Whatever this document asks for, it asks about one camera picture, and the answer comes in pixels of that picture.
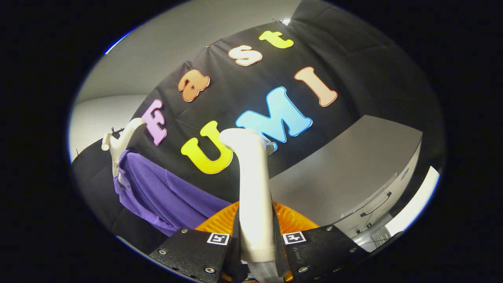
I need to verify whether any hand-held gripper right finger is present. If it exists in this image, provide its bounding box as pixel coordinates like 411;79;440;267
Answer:
272;201;370;283

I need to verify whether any grey cabinet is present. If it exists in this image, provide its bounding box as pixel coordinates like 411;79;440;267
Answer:
269;115;424;252

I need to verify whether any white clothes hanger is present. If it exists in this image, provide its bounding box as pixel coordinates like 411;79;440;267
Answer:
101;117;147;177

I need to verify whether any white garment steamer handle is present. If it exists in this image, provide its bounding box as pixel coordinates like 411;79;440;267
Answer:
219;128;277;263

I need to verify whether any purple corduroy jacket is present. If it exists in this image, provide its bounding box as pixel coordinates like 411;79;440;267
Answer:
113;149;232;237

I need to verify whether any white flat panel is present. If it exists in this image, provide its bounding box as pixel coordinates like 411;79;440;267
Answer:
385;166;440;236

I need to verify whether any white ribbed steamer hose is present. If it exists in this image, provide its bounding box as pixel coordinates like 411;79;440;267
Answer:
248;260;281;283

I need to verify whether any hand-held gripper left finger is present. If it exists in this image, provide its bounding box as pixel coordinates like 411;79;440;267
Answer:
149;201;241;283

